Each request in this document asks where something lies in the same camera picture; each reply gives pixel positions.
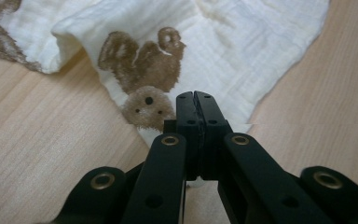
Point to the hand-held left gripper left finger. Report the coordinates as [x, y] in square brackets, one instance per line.
[187, 133]

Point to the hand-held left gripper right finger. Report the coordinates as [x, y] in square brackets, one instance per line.
[213, 130]

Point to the white cloth with bear print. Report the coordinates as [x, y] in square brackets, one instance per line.
[230, 46]

